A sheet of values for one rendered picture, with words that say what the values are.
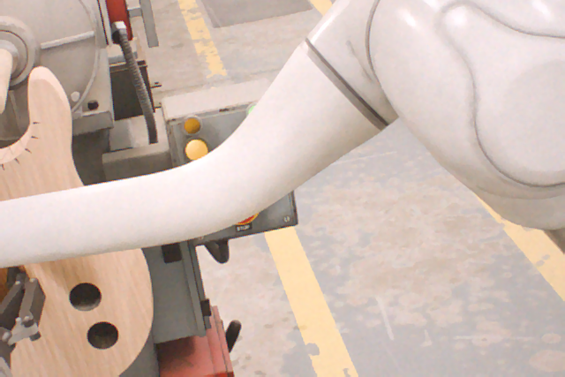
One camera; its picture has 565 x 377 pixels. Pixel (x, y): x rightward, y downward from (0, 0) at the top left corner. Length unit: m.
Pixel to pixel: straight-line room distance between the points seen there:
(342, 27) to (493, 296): 2.35
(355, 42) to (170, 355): 1.16
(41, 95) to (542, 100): 0.69
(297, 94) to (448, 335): 2.18
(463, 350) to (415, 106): 2.27
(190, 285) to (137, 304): 0.50
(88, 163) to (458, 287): 1.73
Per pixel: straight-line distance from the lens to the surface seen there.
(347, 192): 3.90
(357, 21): 0.87
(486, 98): 0.68
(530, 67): 0.68
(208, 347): 1.95
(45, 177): 1.28
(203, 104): 1.55
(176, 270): 1.84
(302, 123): 0.89
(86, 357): 1.38
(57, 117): 1.26
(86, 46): 1.51
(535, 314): 3.10
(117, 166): 1.65
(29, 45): 1.49
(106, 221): 0.92
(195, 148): 1.53
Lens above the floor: 1.63
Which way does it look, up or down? 23 degrees down
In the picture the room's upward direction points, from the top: 9 degrees counter-clockwise
